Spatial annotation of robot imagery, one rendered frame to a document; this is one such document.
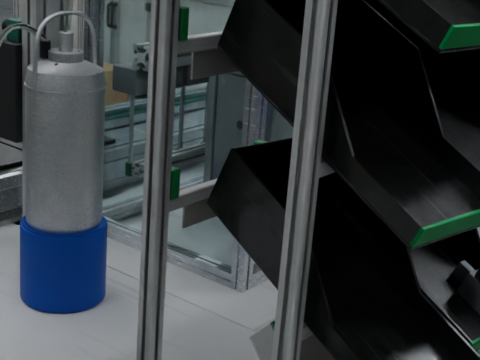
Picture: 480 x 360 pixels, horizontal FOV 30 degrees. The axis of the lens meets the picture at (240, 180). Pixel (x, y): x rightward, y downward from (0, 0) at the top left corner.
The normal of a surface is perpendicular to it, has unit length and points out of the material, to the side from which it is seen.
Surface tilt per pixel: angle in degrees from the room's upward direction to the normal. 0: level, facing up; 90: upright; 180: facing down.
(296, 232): 90
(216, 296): 0
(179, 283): 0
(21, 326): 0
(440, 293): 25
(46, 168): 90
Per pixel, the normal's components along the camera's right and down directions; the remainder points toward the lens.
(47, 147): -0.22, 0.29
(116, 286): 0.07, -0.95
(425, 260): 0.35, -0.73
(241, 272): -0.62, 0.21
